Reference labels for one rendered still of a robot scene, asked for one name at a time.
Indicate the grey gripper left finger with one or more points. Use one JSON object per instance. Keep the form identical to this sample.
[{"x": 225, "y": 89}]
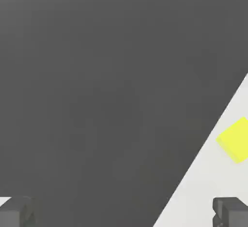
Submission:
[{"x": 11, "y": 214}]

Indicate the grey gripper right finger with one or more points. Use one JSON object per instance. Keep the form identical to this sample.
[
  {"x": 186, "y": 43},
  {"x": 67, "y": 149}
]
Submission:
[{"x": 234, "y": 214}]

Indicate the small yellow cube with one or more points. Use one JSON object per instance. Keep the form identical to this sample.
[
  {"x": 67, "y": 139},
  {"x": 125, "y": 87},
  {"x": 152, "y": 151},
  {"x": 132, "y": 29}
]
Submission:
[{"x": 235, "y": 140}]

